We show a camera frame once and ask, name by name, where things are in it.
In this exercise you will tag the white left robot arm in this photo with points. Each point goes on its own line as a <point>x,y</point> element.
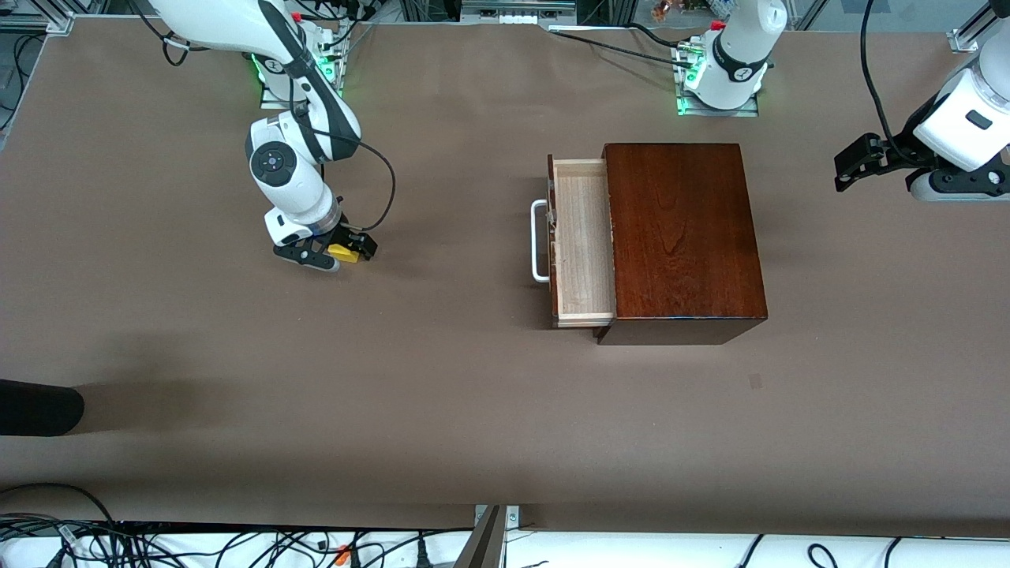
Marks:
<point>738,55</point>

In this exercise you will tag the yellow cube block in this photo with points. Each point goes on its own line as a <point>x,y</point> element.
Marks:
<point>343,253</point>

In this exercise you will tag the dark diagonal strut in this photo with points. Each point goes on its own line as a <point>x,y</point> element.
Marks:
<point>481,548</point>

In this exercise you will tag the white power strip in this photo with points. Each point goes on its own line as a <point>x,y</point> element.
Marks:
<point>517,12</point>

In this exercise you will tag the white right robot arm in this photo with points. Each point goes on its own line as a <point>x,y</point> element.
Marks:
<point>292,185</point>

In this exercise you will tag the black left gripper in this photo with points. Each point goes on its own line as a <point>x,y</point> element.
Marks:
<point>898,147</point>

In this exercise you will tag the brown table cover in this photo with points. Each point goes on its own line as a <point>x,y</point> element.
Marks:
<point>473,394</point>

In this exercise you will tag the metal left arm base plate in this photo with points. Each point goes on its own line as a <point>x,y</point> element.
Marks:
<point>718,113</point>

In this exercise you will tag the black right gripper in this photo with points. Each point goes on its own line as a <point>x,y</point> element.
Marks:
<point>348,236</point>

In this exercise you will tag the black ribbed cylinder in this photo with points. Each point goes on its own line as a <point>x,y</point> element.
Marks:
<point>39,406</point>

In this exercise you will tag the aluminium frame profile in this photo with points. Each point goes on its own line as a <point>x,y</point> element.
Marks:
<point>47,24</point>
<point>974,31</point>

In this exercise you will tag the dark brown wooden cabinet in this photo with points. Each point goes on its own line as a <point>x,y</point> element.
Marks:
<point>678,237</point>

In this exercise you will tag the small metal bracket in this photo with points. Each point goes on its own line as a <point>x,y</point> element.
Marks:
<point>513,517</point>

